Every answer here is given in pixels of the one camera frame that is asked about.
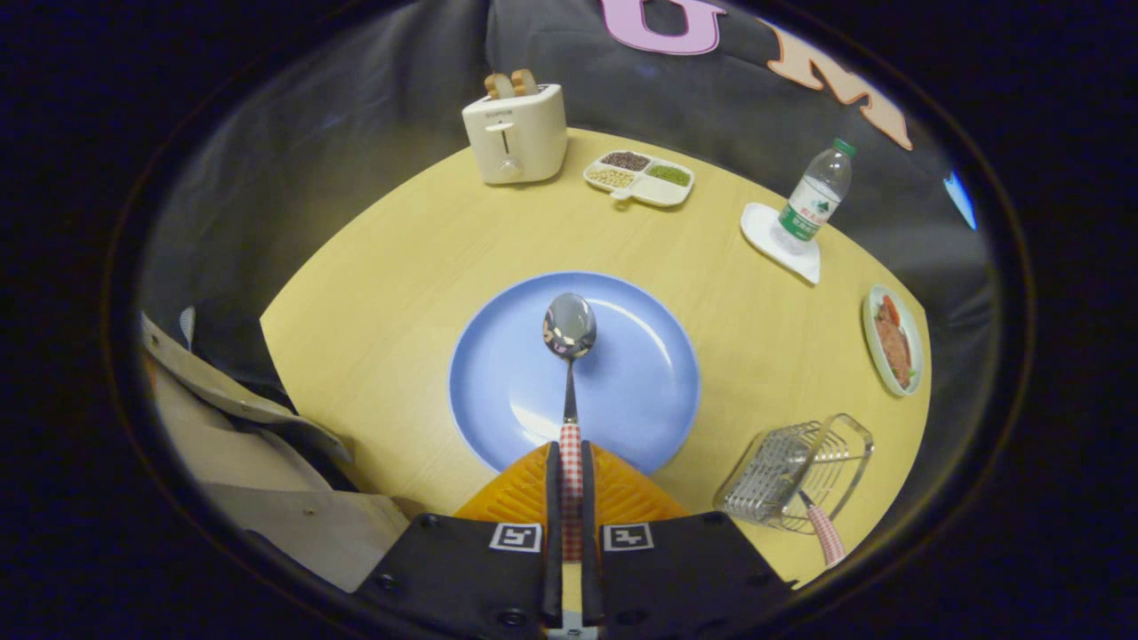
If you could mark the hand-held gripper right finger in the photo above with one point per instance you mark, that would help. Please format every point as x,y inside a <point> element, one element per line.
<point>589,533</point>

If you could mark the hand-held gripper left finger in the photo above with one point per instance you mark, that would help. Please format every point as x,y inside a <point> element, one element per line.
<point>553,533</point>

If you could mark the blue round plate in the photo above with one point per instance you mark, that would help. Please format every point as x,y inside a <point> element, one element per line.
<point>640,373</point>

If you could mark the clear cutlery drainer basket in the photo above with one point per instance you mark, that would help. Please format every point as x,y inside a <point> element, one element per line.
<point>765,480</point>

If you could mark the pale green oval plate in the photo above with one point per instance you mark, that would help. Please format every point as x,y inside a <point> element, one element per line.
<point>870,342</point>

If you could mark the white divided snack dish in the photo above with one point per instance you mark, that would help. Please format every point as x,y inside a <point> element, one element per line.
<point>658,194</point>

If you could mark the white square coaster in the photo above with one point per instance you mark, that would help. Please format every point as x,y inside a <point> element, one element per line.
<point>765,233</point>

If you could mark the pile of pale beans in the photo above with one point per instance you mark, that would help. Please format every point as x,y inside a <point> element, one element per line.
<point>610,178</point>

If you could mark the sliced meat with vegetables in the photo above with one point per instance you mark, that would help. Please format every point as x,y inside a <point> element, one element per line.
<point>893,347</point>

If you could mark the pile of green beans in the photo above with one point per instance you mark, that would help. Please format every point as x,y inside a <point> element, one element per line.
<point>669,175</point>

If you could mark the pile of dark red beans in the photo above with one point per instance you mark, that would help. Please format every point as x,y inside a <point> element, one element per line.
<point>625,161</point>

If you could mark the clear plastic water bottle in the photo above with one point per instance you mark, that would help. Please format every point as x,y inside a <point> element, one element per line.
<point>811,209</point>

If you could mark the cream white toaster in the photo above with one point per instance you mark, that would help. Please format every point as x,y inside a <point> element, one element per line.
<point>524,133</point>

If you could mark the toast bread slice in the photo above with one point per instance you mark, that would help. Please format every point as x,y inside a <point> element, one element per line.
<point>499,86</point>
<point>524,82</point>

